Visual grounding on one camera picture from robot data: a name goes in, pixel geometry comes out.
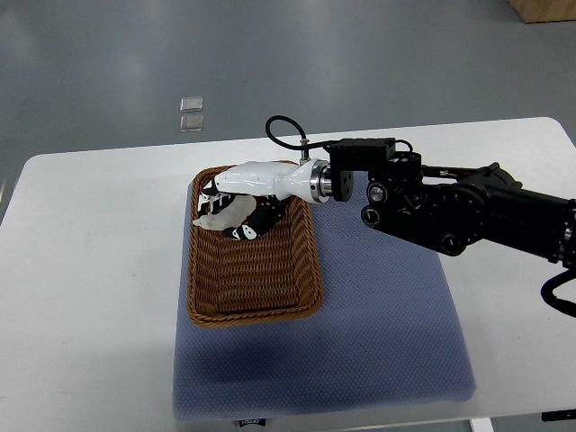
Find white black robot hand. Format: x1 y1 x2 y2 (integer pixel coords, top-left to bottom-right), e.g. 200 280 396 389
198 158 330 240

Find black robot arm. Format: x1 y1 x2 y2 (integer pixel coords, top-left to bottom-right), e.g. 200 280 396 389
324 138 575 269

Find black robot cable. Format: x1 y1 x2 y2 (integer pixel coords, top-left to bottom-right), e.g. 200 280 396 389
265 115 332 166

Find black table control panel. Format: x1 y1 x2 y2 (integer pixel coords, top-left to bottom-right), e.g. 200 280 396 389
541 411 575 423

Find wooden box corner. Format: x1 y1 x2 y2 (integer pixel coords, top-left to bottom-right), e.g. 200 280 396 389
508 0 575 23

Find brown wicker basket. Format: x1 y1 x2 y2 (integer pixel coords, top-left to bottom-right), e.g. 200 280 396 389
185 159 325 329

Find silver floor plate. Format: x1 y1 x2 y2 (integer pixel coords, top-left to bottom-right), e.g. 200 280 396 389
179 96 203 113
180 113 204 132

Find upper silver floor plate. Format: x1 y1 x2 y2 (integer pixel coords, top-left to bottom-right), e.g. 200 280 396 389
179 96 203 113

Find lower silver floor plate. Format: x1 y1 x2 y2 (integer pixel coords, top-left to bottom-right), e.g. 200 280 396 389
180 113 204 132

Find blue textured mat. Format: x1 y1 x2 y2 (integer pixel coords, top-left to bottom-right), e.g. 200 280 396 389
173 196 475 421

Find white bear figurine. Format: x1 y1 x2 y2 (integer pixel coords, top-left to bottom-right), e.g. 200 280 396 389
193 193 257 231

